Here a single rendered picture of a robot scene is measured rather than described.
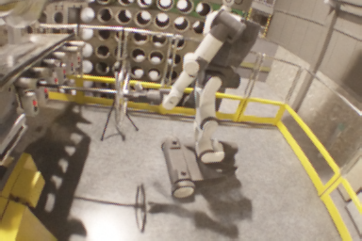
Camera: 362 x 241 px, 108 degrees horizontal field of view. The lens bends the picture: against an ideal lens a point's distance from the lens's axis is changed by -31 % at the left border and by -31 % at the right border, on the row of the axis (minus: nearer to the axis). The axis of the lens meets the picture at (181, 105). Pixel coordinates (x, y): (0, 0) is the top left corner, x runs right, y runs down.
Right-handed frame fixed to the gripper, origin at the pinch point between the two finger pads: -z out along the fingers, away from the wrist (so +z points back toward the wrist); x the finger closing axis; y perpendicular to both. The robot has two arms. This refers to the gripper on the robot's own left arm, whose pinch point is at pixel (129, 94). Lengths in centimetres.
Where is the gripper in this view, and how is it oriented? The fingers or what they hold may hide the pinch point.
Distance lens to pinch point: 111.8
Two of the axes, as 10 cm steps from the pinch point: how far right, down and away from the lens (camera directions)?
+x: -1.2, -3.5, 9.3
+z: 9.8, 1.2, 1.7
